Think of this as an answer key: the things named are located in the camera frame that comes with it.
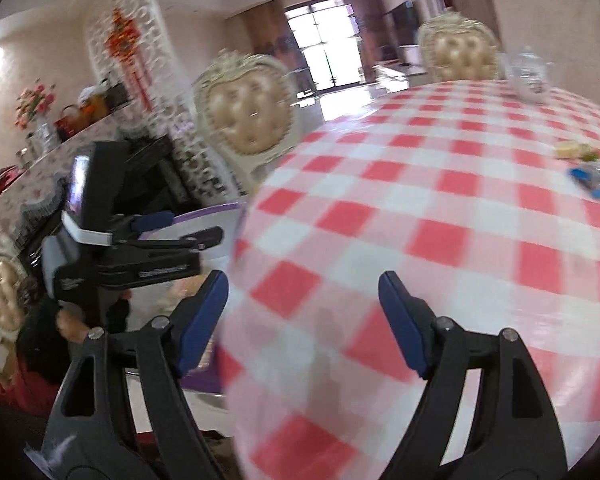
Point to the black upright piano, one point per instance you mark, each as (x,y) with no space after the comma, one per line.
(150,175)

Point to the red garment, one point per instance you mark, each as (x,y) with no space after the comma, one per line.
(15,395)

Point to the flat screen television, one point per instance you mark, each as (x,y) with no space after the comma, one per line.
(405,27)

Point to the balcony glass door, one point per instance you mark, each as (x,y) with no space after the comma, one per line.
(325,45)

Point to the red knot wall ornament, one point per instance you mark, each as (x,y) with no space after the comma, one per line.
(125,42)

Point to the pink flower bouquet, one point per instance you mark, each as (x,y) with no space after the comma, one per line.
(35,102)

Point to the white floral teapot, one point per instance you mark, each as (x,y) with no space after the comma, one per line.
(527,72)

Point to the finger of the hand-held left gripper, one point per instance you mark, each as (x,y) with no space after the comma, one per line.
(155,220)
(205,237)

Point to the white and orange bag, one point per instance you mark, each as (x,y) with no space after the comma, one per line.
(92,102)

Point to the person's left hand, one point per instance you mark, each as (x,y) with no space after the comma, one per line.
(72,327)

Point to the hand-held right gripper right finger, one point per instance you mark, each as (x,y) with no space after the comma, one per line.
(405,325)

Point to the person's left forearm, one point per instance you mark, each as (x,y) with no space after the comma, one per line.
(40,350)

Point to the white lattice screen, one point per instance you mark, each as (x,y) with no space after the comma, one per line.
(170,60)

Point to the pink checked tablecloth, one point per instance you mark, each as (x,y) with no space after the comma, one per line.
(430,210)

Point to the floral fringed cloth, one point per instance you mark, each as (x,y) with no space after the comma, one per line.
(45,175)

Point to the silver vase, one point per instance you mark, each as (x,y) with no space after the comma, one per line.
(44,135)

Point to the red basket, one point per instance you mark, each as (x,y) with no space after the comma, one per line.
(72,122)

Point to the cream tufted dining chair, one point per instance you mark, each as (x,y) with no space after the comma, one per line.
(247,115)
(460,55)
(0,295)

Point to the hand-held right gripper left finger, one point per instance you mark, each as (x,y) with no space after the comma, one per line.
(202,325)

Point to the purple bag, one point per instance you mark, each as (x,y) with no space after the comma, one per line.
(205,217)

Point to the white television cabinet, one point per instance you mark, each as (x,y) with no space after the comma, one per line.
(397,67)

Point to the black handbag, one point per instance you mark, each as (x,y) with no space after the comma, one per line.
(116,95)

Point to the brown curtain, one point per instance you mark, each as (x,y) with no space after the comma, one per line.
(357,25)

